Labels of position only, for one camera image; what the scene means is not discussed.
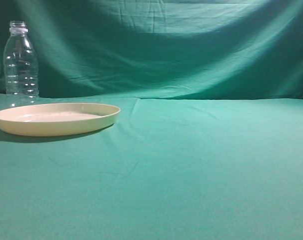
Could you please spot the clear empty plastic bottle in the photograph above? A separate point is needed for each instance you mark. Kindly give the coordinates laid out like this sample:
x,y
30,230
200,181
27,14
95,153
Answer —
x,y
20,66

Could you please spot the green cloth backdrop and tablecloth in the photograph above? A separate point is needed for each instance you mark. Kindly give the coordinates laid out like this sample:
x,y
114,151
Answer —
x,y
208,144

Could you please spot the cream round plastic plate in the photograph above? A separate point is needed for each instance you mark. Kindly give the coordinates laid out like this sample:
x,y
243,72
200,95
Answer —
x,y
57,119

